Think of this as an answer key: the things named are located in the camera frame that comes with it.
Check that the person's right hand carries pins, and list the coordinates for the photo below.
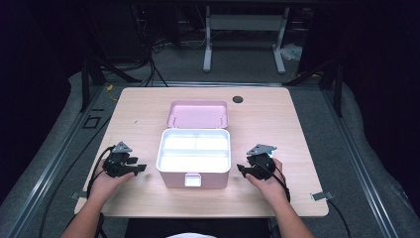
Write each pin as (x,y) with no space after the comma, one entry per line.
(272,188)

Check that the person's dark trousers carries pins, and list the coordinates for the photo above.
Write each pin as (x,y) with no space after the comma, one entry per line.
(148,228)

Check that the crumpled clear plastic bag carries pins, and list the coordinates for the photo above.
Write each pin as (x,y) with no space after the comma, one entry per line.
(292,52)

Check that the aluminium floor rail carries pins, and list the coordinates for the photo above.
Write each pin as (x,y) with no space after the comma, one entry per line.
(360,165)
(49,172)

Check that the grey metal desk frame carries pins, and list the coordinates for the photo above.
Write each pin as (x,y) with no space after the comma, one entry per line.
(244,22)

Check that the person's left hand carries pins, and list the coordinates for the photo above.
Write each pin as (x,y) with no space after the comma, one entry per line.
(104,186)

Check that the black tripod stand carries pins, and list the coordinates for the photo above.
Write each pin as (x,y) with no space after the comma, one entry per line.
(85,86)
(337,92)

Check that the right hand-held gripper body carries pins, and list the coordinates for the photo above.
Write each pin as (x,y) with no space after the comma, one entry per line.
(262,167)

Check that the pink storage box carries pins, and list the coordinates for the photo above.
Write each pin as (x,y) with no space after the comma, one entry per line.
(198,114)

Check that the dark round table grommet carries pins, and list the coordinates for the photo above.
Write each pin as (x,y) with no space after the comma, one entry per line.
(237,99)

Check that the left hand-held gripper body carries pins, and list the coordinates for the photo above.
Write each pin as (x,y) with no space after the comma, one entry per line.
(115,165)

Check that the white tray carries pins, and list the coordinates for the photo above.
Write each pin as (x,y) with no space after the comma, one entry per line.
(194,163)

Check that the grey cloth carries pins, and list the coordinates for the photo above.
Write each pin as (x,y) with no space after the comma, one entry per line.
(379,158)

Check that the grey metal table bracket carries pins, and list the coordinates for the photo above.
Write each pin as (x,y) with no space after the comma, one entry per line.
(74,195)
(322,195)

